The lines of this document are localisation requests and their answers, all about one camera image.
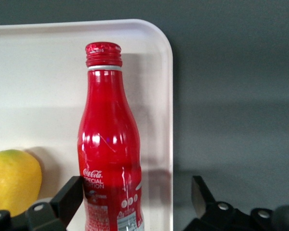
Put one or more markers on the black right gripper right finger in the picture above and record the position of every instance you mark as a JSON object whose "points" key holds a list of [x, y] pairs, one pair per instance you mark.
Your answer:
{"points": [[207, 209]]}

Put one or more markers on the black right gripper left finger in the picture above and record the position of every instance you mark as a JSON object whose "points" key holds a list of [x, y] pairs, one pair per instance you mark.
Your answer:
{"points": [[62, 204]]}

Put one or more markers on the red coke bottle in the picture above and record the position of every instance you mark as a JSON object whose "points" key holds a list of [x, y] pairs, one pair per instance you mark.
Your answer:
{"points": [[108, 115]]}

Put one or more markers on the beige plastic tray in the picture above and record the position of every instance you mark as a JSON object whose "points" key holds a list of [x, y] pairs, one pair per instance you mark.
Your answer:
{"points": [[38, 84]]}

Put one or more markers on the yellow lemon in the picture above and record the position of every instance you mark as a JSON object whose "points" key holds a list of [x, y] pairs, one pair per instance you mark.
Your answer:
{"points": [[12, 178]]}

